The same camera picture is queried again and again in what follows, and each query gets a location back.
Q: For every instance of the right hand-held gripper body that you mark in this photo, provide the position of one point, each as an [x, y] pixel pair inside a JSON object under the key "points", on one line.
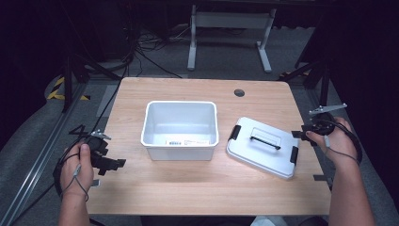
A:
{"points": [[323, 125]]}

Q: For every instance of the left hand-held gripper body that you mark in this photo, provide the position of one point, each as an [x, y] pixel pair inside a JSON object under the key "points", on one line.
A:
{"points": [[99, 145]]}

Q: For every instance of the white plastic storage box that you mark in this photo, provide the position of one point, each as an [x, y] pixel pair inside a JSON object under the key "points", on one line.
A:
{"points": [[180, 121]]}

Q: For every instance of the person's left hand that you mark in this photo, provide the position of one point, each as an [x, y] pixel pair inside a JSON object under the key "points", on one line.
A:
{"points": [[76, 175]]}

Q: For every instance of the person's right hand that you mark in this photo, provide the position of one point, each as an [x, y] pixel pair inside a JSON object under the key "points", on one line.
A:
{"points": [[340, 147]]}

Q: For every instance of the black tripod stand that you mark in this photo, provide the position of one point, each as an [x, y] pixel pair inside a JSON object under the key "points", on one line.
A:
{"points": [[68, 81], [324, 81]]}

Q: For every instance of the yellow black floor tape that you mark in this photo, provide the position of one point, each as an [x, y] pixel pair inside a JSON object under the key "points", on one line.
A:
{"points": [[54, 94]]}

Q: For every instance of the white barcode label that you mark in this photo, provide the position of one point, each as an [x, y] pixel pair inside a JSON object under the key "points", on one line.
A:
{"points": [[187, 142]]}

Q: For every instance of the aluminium floor rail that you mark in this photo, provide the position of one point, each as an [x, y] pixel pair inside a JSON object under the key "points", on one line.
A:
{"points": [[37, 163]]}

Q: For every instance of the grey metal table frame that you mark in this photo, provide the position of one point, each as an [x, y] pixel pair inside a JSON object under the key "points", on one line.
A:
{"points": [[232, 19]]}

